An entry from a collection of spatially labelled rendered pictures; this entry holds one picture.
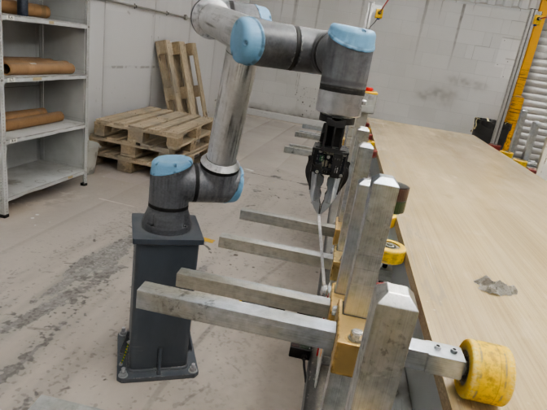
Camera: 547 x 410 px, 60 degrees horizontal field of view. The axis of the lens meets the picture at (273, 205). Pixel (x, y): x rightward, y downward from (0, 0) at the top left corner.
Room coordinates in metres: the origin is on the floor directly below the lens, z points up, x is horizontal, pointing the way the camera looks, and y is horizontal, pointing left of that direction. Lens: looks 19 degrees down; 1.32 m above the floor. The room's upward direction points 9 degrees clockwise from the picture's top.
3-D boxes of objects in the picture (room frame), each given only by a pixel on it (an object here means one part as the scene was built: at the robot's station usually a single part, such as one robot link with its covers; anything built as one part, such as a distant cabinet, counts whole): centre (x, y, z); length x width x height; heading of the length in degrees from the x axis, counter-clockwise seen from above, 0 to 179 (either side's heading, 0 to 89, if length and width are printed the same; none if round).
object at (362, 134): (1.36, -0.22, 0.90); 0.03 x 0.03 x 0.48; 84
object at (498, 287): (0.91, -0.49, 0.91); 0.09 x 0.07 x 0.02; 77
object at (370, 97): (1.62, -0.25, 1.18); 0.07 x 0.07 x 0.08; 84
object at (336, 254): (1.09, -0.19, 0.83); 0.13 x 0.06 x 0.05; 174
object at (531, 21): (3.54, -1.57, 1.25); 0.15 x 0.08 x 1.10; 174
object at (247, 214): (1.33, -0.12, 0.82); 0.43 x 0.03 x 0.04; 84
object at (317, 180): (0.95, -0.08, 1.04); 0.06 x 0.03 x 0.09; 174
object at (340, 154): (0.94, -0.10, 1.14); 0.09 x 0.08 x 0.12; 174
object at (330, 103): (0.95, -0.10, 1.23); 0.10 x 0.09 x 0.05; 84
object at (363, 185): (0.86, -0.17, 0.87); 0.03 x 0.03 x 0.48; 84
